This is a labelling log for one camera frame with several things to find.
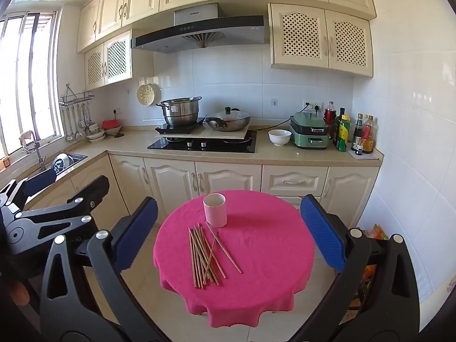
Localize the black induction cooker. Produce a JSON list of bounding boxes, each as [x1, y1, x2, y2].
[[155, 117, 205, 135]]

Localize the kitchen window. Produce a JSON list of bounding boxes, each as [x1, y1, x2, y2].
[[0, 11, 67, 158]]

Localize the metal utensil rack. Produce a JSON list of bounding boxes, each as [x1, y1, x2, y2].
[[59, 83, 95, 107]]

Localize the black range hood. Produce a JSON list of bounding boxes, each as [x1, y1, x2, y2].
[[131, 3, 270, 54]]

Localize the pink cup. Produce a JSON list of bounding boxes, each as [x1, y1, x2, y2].
[[203, 193, 227, 228]]

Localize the orange snack bag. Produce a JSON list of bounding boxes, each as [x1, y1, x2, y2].
[[349, 224, 390, 314]]

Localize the red lidded bowl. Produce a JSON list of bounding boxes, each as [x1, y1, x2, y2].
[[103, 119, 123, 137]]

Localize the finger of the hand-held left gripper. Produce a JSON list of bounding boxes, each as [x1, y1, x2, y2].
[[3, 175, 110, 256], [0, 167, 58, 211]]

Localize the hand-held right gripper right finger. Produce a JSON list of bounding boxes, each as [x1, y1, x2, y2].
[[285, 194, 421, 342]]

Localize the stainless steel pot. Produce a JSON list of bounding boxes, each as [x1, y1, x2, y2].
[[156, 96, 202, 127]]

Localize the cream steamer plate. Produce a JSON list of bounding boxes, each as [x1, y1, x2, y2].
[[137, 83, 158, 107]]

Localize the black power cable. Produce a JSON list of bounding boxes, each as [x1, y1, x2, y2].
[[249, 103, 311, 131]]

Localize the beige stone board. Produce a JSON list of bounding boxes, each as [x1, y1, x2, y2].
[[156, 127, 252, 139]]

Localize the white paper sheet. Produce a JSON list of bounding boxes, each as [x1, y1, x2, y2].
[[347, 148, 380, 160]]

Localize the narrow lattice door cabinet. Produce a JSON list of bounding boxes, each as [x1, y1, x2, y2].
[[84, 29, 133, 91]]

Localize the white bowl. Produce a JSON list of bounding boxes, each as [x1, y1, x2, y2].
[[268, 129, 293, 146]]

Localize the green electric grill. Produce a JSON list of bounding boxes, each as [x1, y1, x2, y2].
[[288, 111, 330, 149]]

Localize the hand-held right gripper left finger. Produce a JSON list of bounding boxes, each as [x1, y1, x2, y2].
[[40, 197, 168, 342]]

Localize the red label sauce bottle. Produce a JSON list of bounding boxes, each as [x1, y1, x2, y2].
[[362, 115, 376, 154]]

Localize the green yellow bottle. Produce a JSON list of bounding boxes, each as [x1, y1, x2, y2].
[[337, 115, 351, 152]]

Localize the dark soy sauce bottle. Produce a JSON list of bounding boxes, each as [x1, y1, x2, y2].
[[352, 113, 363, 151]]

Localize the hanging metal ladle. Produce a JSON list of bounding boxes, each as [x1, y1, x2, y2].
[[64, 105, 74, 142]]

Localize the stack of white bowls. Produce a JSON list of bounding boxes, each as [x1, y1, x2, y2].
[[86, 123, 106, 142]]

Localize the metal faucet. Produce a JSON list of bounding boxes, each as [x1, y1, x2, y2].
[[19, 131, 47, 171]]

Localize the glass wok lid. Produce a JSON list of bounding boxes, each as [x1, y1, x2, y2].
[[206, 106, 251, 120]]

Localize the steel wok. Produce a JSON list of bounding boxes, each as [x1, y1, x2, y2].
[[205, 114, 251, 131]]

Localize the cream base cabinets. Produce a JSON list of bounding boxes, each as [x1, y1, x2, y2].
[[21, 153, 381, 243]]

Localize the dark cola bottle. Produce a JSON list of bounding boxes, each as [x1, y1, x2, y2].
[[323, 101, 337, 139]]

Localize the bundle of wooden chopsticks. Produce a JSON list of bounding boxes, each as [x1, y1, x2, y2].
[[188, 221, 243, 290]]

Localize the round dish in sink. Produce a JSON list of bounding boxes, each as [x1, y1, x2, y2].
[[52, 153, 70, 172]]

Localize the black glass gas stove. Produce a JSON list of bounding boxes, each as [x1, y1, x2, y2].
[[147, 131, 257, 154]]

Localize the pink tablecloth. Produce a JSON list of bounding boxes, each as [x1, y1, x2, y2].
[[153, 190, 316, 317]]

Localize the wide lattice door cabinet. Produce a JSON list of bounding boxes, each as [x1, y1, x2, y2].
[[268, 3, 374, 78]]

